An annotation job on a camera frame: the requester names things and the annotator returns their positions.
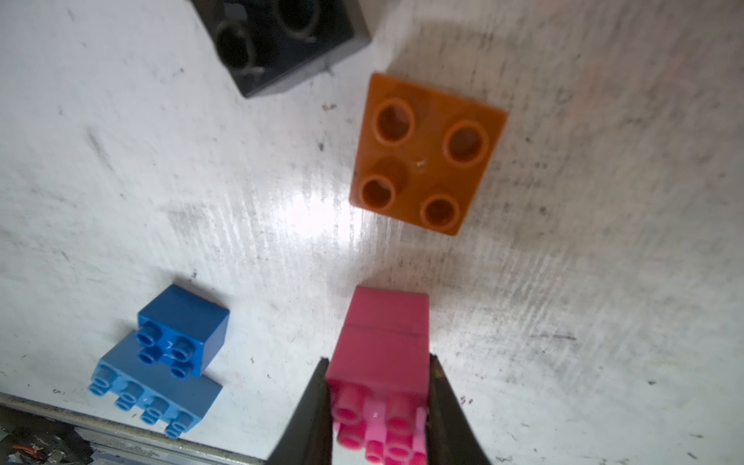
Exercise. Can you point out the pink lego brick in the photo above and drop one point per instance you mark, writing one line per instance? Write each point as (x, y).
(382, 355)
(380, 446)

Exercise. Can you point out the dark blue lego brick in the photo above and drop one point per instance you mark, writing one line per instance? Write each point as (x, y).
(181, 330)

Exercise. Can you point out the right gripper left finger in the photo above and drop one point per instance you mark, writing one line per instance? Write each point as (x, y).
(307, 439)

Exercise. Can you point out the light blue long lego brick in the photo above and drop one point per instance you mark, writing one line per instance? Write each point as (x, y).
(180, 404)

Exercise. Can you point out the black lego brick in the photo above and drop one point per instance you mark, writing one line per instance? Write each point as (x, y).
(268, 47)

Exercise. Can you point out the orange lego brick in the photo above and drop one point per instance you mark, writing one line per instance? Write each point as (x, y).
(422, 153)

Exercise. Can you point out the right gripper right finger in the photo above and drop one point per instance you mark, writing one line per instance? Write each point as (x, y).
(449, 438)

